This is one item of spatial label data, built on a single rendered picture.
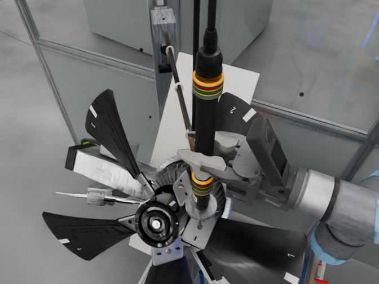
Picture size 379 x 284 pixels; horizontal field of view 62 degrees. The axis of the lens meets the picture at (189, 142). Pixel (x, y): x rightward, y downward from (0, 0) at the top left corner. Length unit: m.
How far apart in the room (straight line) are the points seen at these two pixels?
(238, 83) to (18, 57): 3.10
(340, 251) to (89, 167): 0.75
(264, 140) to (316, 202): 0.13
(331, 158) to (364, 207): 1.00
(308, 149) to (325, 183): 0.99
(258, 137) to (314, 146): 1.04
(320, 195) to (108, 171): 0.68
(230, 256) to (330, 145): 0.82
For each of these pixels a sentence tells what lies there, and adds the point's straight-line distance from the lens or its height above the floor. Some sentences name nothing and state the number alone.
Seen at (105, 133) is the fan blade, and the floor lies 1.30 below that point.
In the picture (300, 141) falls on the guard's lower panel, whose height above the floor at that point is 0.87.
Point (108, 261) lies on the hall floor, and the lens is 2.12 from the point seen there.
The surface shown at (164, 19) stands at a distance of 1.07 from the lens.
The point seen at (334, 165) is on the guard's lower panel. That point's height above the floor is 0.78.
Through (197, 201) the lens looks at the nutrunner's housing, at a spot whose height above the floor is 1.35.
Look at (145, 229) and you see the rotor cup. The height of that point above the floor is 1.21.
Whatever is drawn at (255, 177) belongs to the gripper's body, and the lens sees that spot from 0.52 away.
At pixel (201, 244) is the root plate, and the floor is 1.18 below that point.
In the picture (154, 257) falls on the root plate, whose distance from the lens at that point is 0.88.
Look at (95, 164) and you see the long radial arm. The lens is 1.05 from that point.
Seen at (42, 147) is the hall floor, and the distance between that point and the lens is 2.76.
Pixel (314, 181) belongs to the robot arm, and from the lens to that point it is 0.53.
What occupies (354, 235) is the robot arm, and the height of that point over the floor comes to 1.47.
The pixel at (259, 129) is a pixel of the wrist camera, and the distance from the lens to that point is 0.47.
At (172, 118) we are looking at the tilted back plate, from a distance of 1.03.
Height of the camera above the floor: 1.94
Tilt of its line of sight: 50 degrees down
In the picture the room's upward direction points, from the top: straight up
